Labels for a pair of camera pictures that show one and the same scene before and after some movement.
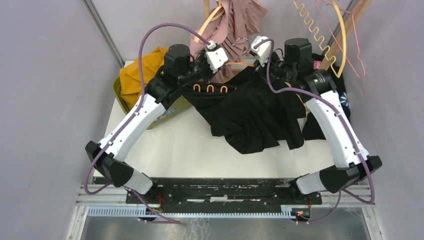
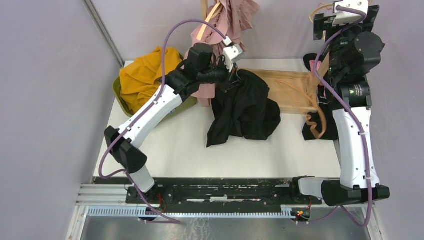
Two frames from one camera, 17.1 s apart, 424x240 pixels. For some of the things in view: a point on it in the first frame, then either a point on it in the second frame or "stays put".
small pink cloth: (316, 64) stays put
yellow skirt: (130, 76) stays put
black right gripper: (273, 55) -> (323, 23)
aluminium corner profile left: (97, 19) stays put
